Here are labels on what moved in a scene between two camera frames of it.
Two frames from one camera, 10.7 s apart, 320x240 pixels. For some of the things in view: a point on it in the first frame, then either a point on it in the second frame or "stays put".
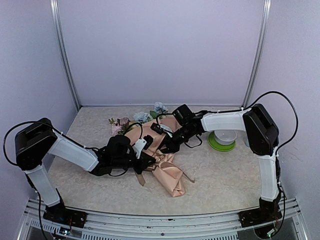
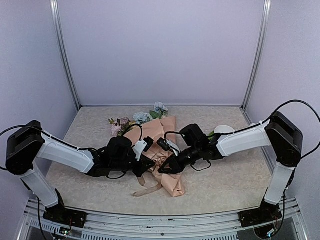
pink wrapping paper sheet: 149,135 stays put
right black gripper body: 175,146 to 185,162
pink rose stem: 120,125 stays put
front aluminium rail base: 107,226 stays put
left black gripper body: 138,168 stays put
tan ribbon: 165,171 to 159,159
